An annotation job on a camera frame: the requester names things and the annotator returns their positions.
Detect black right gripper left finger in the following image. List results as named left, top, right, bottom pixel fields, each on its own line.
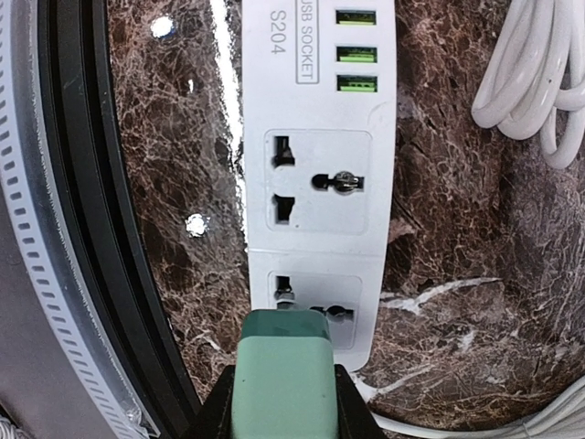
left=182, top=366, right=235, bottom=439

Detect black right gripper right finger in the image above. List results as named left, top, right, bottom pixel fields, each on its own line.
left=335, top=365, right=386, bottom=439

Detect green plug adapter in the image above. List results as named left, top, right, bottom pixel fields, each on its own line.
left=231, top=309, right=339, bottom=438

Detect white power strip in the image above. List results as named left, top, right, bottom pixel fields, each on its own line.
left=241, top=1, right=397, bottom=370

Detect white slotted cable duct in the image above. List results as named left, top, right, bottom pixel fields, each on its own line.
left=1, top=33, right=160, bottom=438

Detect black front table rail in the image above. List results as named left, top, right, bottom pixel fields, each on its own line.
left=37, top=1, right=201, bottom=438

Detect white white-strip cable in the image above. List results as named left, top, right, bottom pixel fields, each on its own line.
left=470, top=0, right=585, bottom=169

